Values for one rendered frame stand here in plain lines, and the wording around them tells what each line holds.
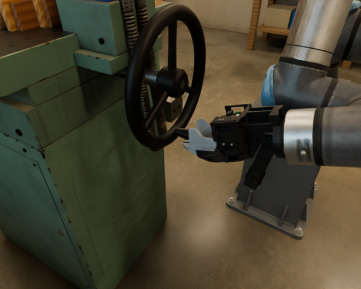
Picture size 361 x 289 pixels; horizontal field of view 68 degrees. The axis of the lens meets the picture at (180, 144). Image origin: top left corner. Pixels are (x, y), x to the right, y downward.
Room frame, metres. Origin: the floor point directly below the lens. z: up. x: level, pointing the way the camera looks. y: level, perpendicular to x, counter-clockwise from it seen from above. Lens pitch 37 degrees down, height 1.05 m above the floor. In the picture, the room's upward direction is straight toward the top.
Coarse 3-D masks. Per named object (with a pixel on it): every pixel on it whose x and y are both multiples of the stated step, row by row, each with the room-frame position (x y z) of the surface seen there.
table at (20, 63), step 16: (0, 32) 0.56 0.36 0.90; (16, 32) 0.56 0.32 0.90; (32, 32) 0.56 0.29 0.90; (48, 32) 0.56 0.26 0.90; (64, 32) 0.56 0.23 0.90; (0, 48) 0.46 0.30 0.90; (16, 48) 0.46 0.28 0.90; (32, 48) 0.47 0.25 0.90; (48, 48) 0.49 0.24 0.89; (64, 48) 0.52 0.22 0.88; (80, 48) 0.55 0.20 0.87; (160, 48) 0.64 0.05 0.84; (0, 64) 0.41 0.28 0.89; (16, 64) 0.43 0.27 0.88; (32, 64) 0.46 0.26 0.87; (48, 64) 0.48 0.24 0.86; (64, 64) 0.51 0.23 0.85; (80, 64) 0.53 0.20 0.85; (96, 64) 0.50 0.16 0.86; (112, 64) 0.49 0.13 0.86; (0, 80) 0.40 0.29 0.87; (16, 80) 0.42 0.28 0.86; (32, 80) 0.45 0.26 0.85; (0, 96) 0.39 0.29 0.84
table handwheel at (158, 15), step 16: (160, 16) 0.48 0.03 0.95; (176, 16) 0.52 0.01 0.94; (192, 16) 0.57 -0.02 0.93; (144, 32) 0.45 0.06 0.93; (160, 32) 0.47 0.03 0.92; (176, 32) 0.53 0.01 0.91; (192, 32) 0.60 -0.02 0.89; (144, 48) 0.43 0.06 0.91; (128, 64) 0.42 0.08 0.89; (144, 64) 0.42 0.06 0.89; (128, 80) 0.41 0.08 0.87; (160, 80) 0.51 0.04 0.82; (176, 80) 0.50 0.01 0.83; (192, 80) 0.63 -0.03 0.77; (128, 96) 0.40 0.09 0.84; (160, 96) 0.49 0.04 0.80; (176, 96) 0.50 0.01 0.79; (192, 96) 0.60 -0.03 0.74; (128, 112) 0.40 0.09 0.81; (192, 112) 0.58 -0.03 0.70; (144, 128) 0.41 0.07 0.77; (144, 144) 0.42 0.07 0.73; (160, 144) 0.45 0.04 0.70
